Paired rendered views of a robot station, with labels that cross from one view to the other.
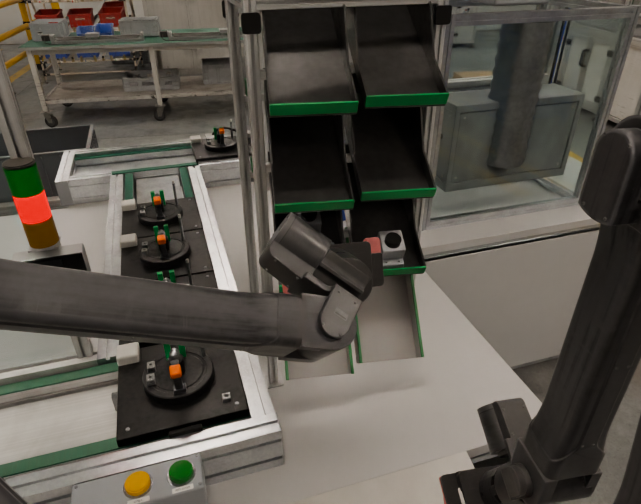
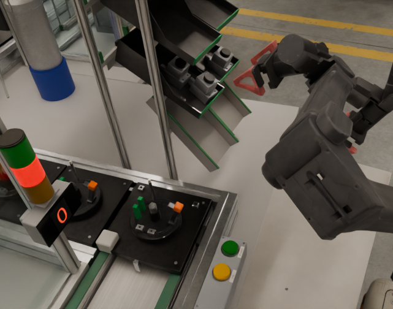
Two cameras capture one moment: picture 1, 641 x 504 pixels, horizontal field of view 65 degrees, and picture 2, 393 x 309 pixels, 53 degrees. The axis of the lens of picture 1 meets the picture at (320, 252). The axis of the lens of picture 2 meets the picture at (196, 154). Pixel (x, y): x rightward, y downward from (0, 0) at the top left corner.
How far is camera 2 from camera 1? 71 cm
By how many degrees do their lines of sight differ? 38
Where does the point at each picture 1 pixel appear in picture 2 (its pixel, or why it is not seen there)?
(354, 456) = (257, 184)
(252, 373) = (182, 188)
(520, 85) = not seen: outside the picture
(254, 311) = (339, 81)
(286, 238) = (306, 46)
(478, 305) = not seen: hidden behind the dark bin
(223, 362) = (164, 195)
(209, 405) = (193, 216)
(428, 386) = (241, 133)
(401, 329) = (228, 108)
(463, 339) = not seen: hidden behind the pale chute
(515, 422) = (366, 86)
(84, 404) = (113, 290)
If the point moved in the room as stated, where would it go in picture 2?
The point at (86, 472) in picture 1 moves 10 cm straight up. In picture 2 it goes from (189, 297) to (184, 275)
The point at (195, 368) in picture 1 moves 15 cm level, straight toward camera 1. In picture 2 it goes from (161, 208) to (213, 220)
